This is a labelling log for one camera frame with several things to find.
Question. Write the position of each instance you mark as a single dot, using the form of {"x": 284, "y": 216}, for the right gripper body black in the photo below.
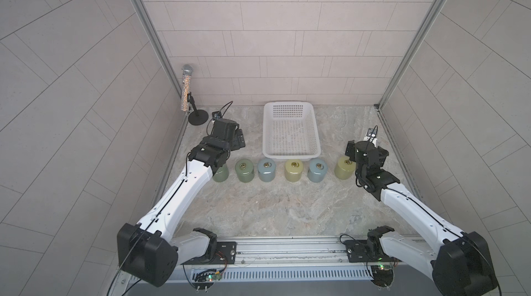
{"x": 352, "y": 154}

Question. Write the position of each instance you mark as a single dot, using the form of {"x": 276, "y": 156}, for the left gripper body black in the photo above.
{"x": 237, "y": 145}

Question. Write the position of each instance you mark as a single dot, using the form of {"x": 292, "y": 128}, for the dark green tea canister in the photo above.
{"x": 245, "y": 170}

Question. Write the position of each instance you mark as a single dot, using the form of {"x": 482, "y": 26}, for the blue tea canister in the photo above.
{"x": 317, "y": 170}
{"x": 266, "y": 170}

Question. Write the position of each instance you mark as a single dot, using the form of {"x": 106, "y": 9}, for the blue tea canister front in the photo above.
{"x": 266, "y": 170}

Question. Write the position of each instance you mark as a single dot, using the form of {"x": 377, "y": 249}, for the white plastic basket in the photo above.
{"x": 290, "y": 131}

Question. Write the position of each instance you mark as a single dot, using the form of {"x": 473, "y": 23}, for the yellow-green tea canister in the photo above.
{"x": 293, "y": 170}

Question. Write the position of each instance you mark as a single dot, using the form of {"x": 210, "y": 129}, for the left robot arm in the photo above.
{"x": 148, "y": 249}

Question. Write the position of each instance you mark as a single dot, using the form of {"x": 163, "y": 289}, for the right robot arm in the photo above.
{"x": 458, "y": 263}

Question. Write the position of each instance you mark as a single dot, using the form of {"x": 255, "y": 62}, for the microphone on black stand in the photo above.
{"x": 196, "y": 116}

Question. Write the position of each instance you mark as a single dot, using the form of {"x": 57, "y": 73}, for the right circuit board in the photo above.
{"x": 382, "y": 276}

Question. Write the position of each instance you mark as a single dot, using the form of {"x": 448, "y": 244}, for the circuit board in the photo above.
{"x": 382, "y": 276}
{"x": 206, "y": 279}

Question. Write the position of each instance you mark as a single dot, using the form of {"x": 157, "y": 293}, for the white vent grille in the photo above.
{"x": 293, "y": 274}

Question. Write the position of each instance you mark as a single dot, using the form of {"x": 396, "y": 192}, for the left circuit board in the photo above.
{"x": 206, "y": 279}

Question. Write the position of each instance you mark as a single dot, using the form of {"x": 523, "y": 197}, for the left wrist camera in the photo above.
{"x": 217, "y": 115}

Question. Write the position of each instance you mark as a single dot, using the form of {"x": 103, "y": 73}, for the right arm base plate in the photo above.
{"x": 364, "y": 251}

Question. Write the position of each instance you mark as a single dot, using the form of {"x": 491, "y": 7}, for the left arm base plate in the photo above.
{"x": 225, "y": 253}

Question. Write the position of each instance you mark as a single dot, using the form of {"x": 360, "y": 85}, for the aluminium mounting rail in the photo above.
{"x": 319, "y": 250}

